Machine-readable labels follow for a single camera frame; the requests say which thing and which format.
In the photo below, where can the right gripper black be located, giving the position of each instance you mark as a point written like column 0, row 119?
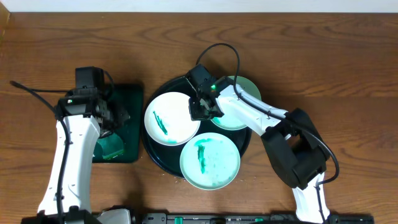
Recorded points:
column 195, row 113

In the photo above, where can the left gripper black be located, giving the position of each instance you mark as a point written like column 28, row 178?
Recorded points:
column 112, row 115

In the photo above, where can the white plate with green smear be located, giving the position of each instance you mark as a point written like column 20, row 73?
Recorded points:
column 167, row 119

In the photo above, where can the green scrub sponge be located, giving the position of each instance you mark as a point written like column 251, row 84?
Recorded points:
column 108, row 148

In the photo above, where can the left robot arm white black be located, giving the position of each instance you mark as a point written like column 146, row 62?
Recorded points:
column 67, row 198

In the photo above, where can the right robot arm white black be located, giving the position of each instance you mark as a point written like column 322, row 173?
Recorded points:
column 295, row 149

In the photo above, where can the dark green rectangular tray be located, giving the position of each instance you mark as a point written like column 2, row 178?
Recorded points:
column 130, row 97

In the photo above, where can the round black serving tray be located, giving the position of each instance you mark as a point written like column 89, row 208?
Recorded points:
column 168, row 157

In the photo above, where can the pale green plate back right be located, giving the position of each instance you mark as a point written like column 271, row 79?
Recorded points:
column 229, row 122

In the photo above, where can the pale green plate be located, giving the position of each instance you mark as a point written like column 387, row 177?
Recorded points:
column 229, row 122
column 210, row 161

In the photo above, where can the pale green plate front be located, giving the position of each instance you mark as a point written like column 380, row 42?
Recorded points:
column 210, row 161

